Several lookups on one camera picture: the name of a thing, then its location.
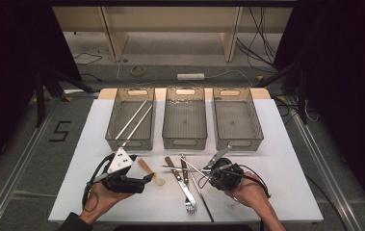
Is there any light wooden shelf unit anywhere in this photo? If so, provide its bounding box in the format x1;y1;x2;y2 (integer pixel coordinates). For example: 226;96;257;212
50;6;295;64

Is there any white chopstick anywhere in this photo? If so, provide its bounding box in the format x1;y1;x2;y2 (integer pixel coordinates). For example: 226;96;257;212
120;104;154;148
115;99;148;141

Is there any person's left hand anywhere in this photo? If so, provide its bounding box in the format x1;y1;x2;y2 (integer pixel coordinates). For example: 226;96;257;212
79;181;134;225

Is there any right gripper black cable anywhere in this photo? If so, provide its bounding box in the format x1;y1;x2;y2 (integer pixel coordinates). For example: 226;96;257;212
198;163;348;231

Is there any metal chopstick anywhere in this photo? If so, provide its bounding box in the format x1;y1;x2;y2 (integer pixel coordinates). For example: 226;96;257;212
181;154;215;223
176;154;212;177

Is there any metal spoon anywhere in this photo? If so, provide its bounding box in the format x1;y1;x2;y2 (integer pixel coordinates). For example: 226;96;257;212
162;165;213;173

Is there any wooden handled fork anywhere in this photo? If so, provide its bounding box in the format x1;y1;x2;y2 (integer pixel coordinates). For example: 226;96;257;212
179;157;197;215

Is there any person's right hand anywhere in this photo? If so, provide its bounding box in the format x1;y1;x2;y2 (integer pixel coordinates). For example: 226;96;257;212
225;171;274;219

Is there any aluminium floor rail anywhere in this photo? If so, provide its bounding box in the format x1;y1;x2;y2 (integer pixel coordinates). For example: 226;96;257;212
0;95;63;231
284;95;364;231

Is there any smoky clear plastic bin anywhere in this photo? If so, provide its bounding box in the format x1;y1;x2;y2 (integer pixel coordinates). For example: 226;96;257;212
162;86;209;150
105;87;156;152
212;87;265;152

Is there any black metal stand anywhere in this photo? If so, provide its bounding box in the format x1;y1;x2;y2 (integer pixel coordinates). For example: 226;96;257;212
34;68;94;128
253;61;309;124

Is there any yellow tape roll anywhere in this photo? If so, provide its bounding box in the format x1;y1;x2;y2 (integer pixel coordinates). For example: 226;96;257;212
129;64;146;78

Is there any black curtain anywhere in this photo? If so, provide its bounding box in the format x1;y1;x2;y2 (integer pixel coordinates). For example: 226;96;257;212
0;0;82;181
273;0;365;213

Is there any white power cable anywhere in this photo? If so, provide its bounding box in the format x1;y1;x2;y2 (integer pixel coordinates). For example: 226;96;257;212
116;59;255;89

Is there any black cable bundle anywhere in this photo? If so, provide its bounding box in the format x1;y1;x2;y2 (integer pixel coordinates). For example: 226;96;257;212
236;6;279;70

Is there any white power strip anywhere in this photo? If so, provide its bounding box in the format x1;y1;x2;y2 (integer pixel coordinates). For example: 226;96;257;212
176;72;206;81

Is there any thin black floor cable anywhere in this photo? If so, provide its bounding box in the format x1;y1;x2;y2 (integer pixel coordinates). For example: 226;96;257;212
72;52;103;65

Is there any wooden handled knife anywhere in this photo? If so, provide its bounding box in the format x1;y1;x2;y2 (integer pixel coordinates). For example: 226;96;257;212
164;156;198;210

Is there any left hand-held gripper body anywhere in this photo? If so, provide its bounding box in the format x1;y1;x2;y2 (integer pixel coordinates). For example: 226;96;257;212
100;146;145;194

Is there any white table cover sheet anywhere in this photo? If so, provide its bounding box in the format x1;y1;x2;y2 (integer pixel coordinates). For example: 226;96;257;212
47;97;325;224

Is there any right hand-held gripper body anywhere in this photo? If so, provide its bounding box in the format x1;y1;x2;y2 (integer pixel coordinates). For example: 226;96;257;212
206;145;246;193

